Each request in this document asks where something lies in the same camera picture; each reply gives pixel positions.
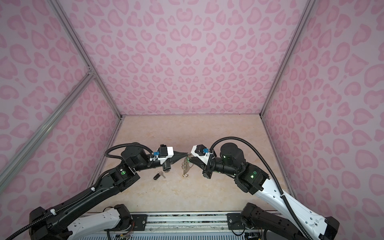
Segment black headed key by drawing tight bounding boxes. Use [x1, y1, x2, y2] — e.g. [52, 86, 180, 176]
[153, 172, 166, 181]

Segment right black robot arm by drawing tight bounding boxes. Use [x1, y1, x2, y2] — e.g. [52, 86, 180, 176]
[190, 143, 340, 240]

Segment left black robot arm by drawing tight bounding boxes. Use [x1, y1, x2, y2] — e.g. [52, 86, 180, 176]
[29, 143, 188, 240]

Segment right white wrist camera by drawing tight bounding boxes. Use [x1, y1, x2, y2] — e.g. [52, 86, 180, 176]
[191, 145, 214, 166]

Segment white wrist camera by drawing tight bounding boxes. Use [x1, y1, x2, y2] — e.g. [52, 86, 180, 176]
[152, 145, 174, 165]
[191, 145, 214, 166]

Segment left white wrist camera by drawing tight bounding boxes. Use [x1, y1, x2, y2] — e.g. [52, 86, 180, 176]
[152, 145, 174, 165]

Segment right black corrugated cable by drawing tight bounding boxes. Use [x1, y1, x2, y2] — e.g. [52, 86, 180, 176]
[209, 136, 314, 240]

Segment black corrugated cable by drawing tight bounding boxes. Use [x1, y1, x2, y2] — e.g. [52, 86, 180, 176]
[209, 136, 314, 240]
[5, 143, 154, 240]

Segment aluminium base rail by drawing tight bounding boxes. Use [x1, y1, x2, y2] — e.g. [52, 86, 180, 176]
[74, 211, 319, 240]

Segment left black corrugated cable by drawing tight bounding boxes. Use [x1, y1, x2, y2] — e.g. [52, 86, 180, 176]
[5, 143, 154, 240]

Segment diagonal aluminium frame bar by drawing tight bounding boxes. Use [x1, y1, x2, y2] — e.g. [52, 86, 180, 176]
[1, 70, 95, 193]

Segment right corner aluminium post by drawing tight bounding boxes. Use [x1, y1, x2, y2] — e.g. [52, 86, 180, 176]
[260, 0, 318, 119]

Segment corner aluminium post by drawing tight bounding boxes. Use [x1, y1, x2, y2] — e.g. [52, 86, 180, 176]
[260, 0, 318, 119]
[47, 0, 123, 120]

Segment left corner aluminium post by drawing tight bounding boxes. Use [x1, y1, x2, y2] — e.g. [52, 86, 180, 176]
[47, 0, 123, 120]

